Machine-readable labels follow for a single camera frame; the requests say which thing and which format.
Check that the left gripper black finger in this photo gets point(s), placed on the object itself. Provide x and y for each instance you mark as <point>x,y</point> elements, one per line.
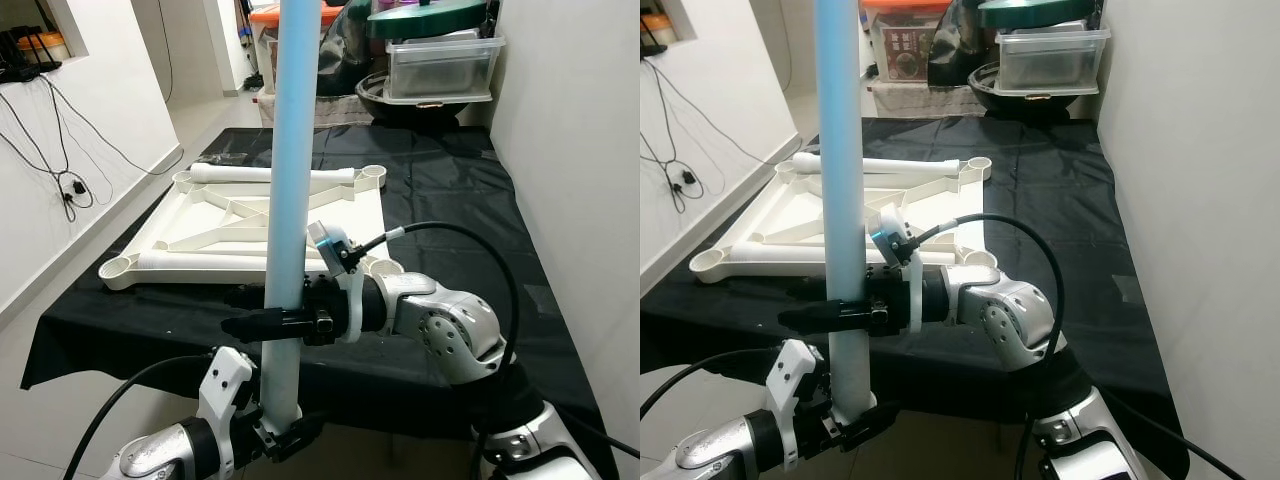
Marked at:
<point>875,418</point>
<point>305,430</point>

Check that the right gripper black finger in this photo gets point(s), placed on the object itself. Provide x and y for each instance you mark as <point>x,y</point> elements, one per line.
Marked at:
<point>830,318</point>
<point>270,325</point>

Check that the white plastic table leg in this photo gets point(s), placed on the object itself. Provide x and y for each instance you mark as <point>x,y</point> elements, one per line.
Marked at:
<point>780,256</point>
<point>290,150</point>
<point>845,150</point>
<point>240,173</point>
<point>920,165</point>
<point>200,261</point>

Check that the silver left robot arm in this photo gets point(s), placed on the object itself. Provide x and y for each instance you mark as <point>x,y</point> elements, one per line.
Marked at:
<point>700,460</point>
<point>150,460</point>

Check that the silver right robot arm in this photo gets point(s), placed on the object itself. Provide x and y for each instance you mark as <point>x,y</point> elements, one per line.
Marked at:
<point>440,320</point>
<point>1010,315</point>

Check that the white plastic children table top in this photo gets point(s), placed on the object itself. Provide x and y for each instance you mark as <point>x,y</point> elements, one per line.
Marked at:
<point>200,215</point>
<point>780,225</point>

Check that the clear plastic wrap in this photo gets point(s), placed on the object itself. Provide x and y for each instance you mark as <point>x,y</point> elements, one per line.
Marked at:
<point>225,160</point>

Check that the grey cloth covered ledge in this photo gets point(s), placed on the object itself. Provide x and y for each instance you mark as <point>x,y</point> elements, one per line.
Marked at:
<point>340,110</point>
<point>930,100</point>

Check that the black round basin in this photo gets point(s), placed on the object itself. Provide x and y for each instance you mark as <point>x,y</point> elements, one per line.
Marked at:
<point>1010,100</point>
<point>400,110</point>

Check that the clear tape patch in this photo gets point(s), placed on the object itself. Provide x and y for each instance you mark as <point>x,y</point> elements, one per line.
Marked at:
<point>542,297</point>
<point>1131,287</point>

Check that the shiny black plastic bag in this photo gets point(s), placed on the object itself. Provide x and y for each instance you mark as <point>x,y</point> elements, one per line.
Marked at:
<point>955,50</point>
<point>345,55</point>

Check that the clear box with orange lid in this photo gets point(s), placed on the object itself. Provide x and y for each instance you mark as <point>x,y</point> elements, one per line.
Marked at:
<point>266,16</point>
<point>905,50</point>

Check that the clear plastic storage box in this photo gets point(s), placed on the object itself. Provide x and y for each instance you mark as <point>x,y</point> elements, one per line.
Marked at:
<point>445,70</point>
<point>1050,62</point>

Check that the dark green round lid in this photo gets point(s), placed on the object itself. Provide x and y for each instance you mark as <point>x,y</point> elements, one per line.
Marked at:
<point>1040,12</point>
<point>430,18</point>

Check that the black wifi router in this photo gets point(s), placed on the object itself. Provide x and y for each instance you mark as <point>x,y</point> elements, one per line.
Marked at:
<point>655,45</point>
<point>20,65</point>

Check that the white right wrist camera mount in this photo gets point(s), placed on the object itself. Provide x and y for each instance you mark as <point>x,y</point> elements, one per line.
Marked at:
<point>330,245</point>
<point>890,235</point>

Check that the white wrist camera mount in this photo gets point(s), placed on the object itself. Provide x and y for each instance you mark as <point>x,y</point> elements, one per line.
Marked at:
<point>795,375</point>
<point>225,385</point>
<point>890,235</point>
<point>330,245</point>

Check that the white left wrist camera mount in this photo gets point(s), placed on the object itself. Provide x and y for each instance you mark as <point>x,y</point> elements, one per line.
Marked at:
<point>795,375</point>
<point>225,385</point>

